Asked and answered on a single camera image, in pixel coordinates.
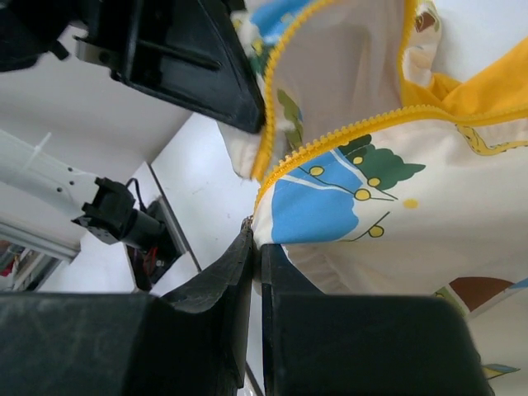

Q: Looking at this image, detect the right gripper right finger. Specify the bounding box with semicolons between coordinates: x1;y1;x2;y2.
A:
261;244;322;395

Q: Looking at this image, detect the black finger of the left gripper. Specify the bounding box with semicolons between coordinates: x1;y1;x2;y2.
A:
76;1;265;133

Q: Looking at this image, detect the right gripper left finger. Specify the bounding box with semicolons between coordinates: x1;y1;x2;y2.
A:
161;226;253;395

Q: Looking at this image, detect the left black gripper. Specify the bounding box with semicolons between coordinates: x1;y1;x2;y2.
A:
1;0;102;73

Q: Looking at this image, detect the dinosaur print yellow-lined jacket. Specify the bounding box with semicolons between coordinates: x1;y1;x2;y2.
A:
219;1;527;395

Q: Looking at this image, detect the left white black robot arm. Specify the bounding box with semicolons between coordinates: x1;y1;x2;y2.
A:
1;1;265;251

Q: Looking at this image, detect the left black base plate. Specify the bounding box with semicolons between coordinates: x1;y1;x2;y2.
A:
126;177;201;295

